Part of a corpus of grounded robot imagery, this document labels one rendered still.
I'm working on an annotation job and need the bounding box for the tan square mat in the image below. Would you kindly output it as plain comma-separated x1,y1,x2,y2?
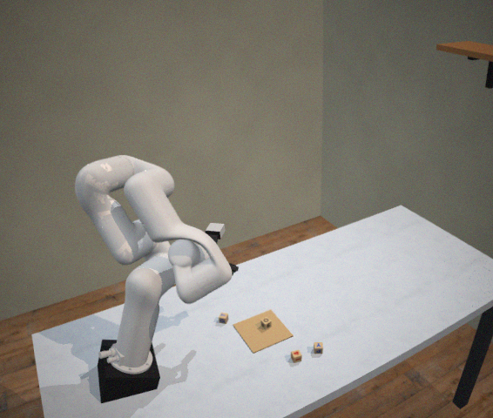
233,310,293,353

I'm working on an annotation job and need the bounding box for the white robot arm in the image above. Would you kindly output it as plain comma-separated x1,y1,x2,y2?
75,155,233,374

